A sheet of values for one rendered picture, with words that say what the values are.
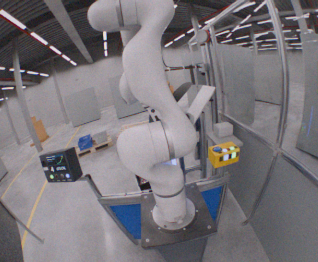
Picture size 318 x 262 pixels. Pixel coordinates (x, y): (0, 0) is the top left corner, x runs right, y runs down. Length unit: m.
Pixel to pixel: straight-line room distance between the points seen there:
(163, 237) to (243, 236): 1.19
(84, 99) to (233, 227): 8.12
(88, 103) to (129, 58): 7.85
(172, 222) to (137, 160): 0.35
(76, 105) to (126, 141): 7.98
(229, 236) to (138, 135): 1.47
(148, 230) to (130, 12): 0.73
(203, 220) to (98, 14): 0.76
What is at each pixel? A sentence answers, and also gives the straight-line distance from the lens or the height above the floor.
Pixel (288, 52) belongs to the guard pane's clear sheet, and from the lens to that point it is 0.90.
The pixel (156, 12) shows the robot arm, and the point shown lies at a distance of 0.36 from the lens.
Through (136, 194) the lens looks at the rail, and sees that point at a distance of 0.88.
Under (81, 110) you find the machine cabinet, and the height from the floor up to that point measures 0.84.
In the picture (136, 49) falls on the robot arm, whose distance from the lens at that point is 0.31.
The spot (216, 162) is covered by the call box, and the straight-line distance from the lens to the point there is 0.75.
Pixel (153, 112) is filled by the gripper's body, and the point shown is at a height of 1.32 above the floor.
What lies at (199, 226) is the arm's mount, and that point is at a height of 0.95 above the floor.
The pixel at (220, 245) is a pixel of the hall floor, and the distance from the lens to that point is 1.58.
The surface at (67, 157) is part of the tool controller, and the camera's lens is 0.81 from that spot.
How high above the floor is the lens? 1.48
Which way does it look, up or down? 22 degrees down
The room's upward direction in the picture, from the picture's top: 11 degrees counter-clockwise
